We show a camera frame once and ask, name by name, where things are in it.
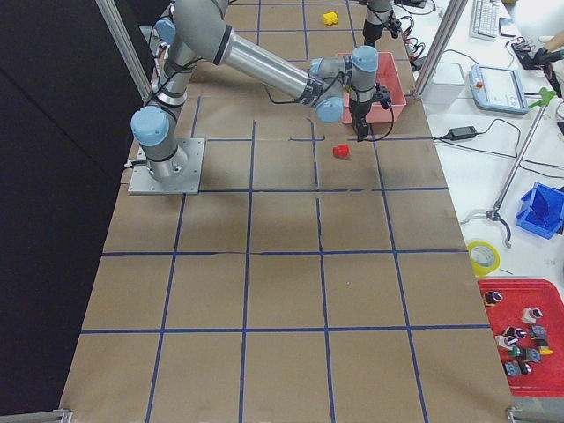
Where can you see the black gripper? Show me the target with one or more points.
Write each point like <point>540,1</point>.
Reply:
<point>373,31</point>
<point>359,109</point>

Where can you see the red toy block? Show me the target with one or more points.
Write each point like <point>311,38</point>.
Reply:
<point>341,151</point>

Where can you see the yellow toy block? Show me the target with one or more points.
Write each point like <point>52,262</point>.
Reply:
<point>330,18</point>

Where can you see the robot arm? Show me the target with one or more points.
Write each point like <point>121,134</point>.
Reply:
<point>195,31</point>
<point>378,6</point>

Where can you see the pink plastic box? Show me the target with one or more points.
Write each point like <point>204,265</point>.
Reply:
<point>388,77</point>

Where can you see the white square device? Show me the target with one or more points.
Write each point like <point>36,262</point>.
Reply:
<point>446,84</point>

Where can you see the black power adapter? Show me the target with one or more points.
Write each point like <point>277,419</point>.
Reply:
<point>462,133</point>

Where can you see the white keyboard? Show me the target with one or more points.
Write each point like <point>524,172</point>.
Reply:
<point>484,19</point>

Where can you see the teach pendant tablet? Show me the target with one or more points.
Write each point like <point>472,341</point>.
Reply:
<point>498,90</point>

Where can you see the brown paper table cover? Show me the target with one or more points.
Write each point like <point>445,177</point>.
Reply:
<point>295,287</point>

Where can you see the yellow tape roll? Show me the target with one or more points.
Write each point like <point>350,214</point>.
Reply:
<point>484,258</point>

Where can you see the reacher grabber tool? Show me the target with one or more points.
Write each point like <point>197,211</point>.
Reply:
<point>494,213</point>

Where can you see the blue storage bin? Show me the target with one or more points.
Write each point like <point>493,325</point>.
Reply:
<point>541,211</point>

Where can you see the red parts tray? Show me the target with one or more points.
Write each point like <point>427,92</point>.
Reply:
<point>526,318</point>

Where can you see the aluminium frame post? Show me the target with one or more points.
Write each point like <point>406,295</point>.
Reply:
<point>452,14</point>

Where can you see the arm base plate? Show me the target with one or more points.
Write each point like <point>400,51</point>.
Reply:
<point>179,175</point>

